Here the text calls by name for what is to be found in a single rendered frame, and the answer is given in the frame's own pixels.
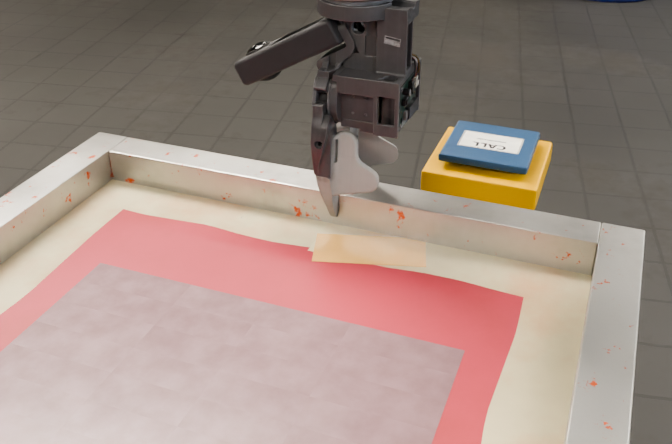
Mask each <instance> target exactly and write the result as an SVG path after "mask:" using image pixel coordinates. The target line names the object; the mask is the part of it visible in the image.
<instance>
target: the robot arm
mask: <svg viewBox="0 0 672 444"><path fill-rule="evenodd" d="M419 2H420V0H317V11H318V13H319V14H320V15H322V16H324V17H322V18H320V19H318V20H316V21H314V22H312V23H310V24H308V25H306V26H303V27H301V28H299V29H297V30H295V31H293V32H291V33H289V34H287V35H285V36H282V37H280V38H278V39H276V40H274V41H272V42H266V41H263V42H258V43H256V44H254V45H252V46H251V47H250V48H249V50H248V51H247V53H246V56H244V57H243V58H241V59H240V60H238V61H237V62H235V64H234V67H235V70H236V71H237V73H238V75H239V77H240V79H241V81H242V82H243V84H245V85H250V84H252V83H255V82H257V81H259V80H260V81H269V80H272V79H274V78H276V77H277V76H278V75H279V74H280V73H281V71H282V70H284V69H286V68H288V67H290V66H293V65H295V64H297V63H299V62H302V61H304V60H306V59H308V58H311V57H313V56H315V55H317V54H320V53H322V52H324V51H326V50H329V49H331V48H332V49H331V50H330V51H329V52H327V53H326V54H325V55H324V56H323V57H322V58H320V59H319V60H318V61H317V64H316V65H317V67H318V73H317V75H316V77H315V80H314V84H313V96H312V110H313V116H312V124H311V154H312V162H313V170H314V174H315V175H316V181H317V185H318V188H319V191H320V194H321V196H322V199H323V201H324V203H325V205H326V207H327V210H328V212H329V214H330V216H332V217H337V216H338V208H339V195H344V194H356V193H369V192H373V191H375V190H376V189H377V187H378V185H379V176H378V174H377V172H376V171H374V170H373V169H372V168H370V167H369V166H371V165H381V164H390V163H393V162H395V161H396V160H397V158H398V149H397V147H396V146H395V145H394V144H392V143H390V142H388V141H387V140H385V139H383V138H382V137H389V138H395V139H398V134H399V132H400V131H401V130H402V128H403V127H404V126H405V124H406V123H407V121H408V120H409V119H410V118H411V117H412V115H413V114H414V113H415V111H416V110H419V96H420V77H421V58H420V57H418V56H417V55H416V54H413V53H412V45H413V24H414V19H415V18H416V17H417V16H418V15H419ZM343 41H344V42H345V43H343V44H341V43H342V42H343ZM335 46H336V47H335ZM333 47H334V48H333ZM412 55H413V56H415V57H412ZM380 136H382V137H380Z"/></svg>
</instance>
